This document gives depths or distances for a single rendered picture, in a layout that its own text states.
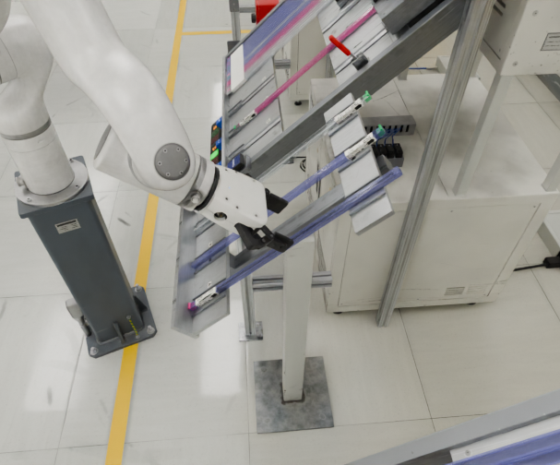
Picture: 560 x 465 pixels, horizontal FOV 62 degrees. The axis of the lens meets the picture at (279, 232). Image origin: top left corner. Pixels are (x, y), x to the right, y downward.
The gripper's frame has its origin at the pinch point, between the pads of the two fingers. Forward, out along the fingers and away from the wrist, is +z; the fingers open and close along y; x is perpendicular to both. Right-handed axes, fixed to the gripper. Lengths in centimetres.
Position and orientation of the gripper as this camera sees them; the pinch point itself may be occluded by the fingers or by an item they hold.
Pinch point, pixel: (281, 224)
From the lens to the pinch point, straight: 80.2
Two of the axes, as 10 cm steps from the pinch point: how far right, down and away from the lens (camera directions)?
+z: 7.9, 3.7, 5.0
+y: -0.9, -7.3, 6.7
